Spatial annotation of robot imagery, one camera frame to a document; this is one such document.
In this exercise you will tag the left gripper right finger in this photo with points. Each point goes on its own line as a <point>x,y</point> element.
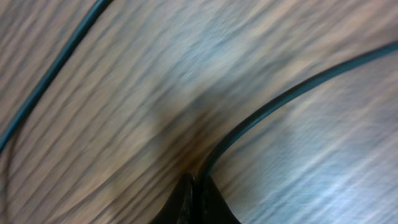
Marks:
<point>213,207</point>

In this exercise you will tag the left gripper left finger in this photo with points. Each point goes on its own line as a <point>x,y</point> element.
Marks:
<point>178,207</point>

